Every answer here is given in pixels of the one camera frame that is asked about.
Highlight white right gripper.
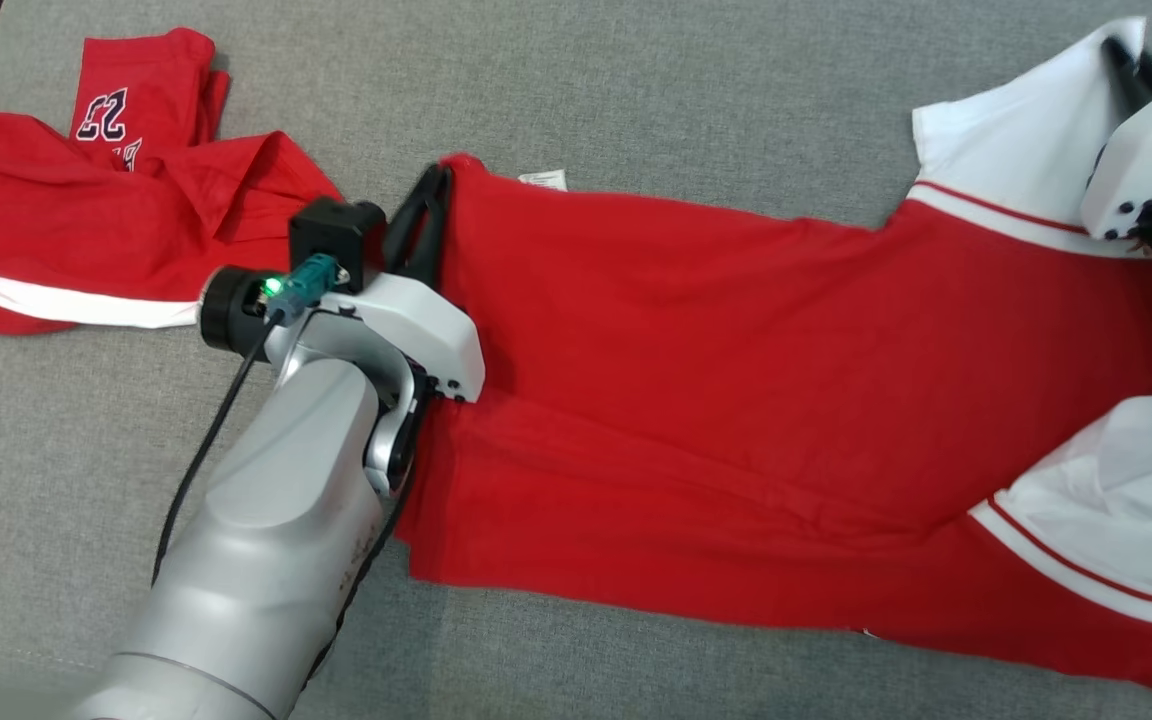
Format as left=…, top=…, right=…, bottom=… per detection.
left=1080, top=37, right=1152, bottom=241

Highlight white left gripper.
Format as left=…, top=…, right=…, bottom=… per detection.
left=311, top=163, right=486, bottom=404

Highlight red polo shirt white sleeves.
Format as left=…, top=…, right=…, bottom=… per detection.
left=396, top=15, right=1152, bottom=713

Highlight red shorts white stripe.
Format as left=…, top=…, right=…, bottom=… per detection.
left=0, top=27, right=345, bottom=336

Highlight grey fabric sofa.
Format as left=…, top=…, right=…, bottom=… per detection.
left=0, top=0, right=1152, bottom=720

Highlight black cable teal connector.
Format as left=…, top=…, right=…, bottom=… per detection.
left=151, top=253, right=350, bottom=589

